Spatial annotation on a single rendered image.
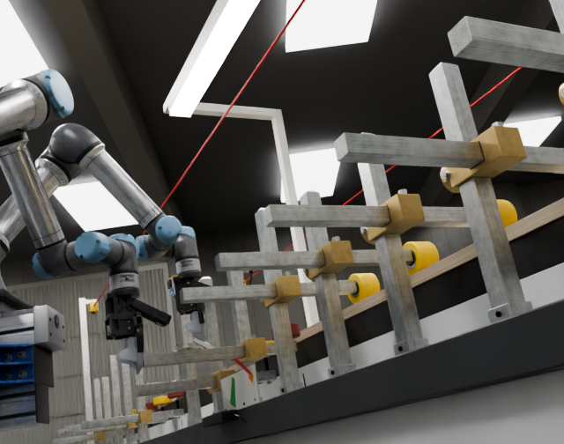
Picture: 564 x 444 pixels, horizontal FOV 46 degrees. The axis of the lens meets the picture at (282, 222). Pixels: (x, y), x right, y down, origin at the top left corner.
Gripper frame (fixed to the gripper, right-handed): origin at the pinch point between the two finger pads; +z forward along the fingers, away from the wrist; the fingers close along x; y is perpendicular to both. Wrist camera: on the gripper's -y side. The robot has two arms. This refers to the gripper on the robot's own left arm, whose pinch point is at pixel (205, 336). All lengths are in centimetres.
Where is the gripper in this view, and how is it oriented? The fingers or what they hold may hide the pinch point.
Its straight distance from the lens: 204.4
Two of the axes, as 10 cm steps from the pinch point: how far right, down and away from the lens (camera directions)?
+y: -9.8, 1.8, -0.7
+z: 1.9, 9.3, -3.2
